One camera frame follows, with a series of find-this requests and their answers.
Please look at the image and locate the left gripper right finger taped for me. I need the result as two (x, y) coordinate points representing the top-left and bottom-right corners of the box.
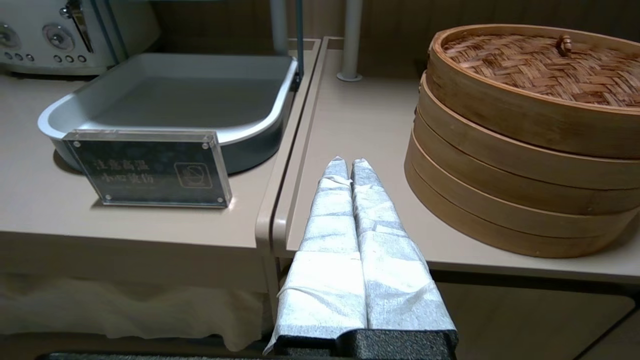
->
(351, 159), (457, 332)

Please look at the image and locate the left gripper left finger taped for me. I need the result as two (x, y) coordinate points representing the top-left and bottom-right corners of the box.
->
(264, 156), (369, 355)

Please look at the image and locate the small bamboo steamer basket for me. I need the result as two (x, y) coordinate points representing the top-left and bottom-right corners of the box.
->
(407, 117), (640, 217)
(404, 145), (640, 259)
(414, 72), (640, 191)

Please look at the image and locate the small woven bamboo steamer lid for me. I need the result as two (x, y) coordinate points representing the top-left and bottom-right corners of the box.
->
(426, 24), (640, 160)

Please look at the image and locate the clear acrylic warning sign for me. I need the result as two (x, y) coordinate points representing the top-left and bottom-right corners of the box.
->
(62, 129), (233, 208)

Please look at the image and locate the white table skirt cloth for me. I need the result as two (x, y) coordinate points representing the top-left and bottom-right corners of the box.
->
(0, 272), (273, 352)

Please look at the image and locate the white vertical pole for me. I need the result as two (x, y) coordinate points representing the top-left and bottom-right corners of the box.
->
(337, 0), (364, 82)
(270, 0), (291, 51)

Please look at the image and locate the grey-blue rack tray white inside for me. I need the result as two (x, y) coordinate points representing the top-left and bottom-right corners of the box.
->
(37, 52), (300, 175)

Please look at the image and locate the white toaster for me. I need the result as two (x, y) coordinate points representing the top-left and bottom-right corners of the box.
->
(0, 0), (161, 76)

